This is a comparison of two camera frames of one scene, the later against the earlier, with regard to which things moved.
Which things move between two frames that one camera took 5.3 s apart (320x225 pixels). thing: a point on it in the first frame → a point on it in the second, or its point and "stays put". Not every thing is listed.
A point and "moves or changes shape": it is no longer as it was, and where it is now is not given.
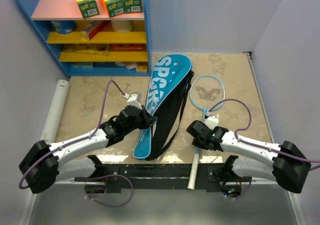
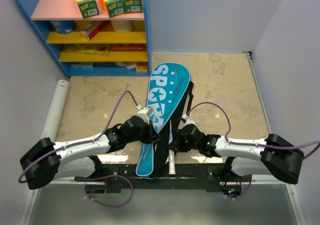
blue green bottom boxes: [81, 65] stays put
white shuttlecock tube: [51, 125] stays put
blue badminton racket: [205, 92] → [171, 154]
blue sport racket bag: [167, 100] moves or changes shape
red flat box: [128, 47] stays put
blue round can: [63, 27] stays put
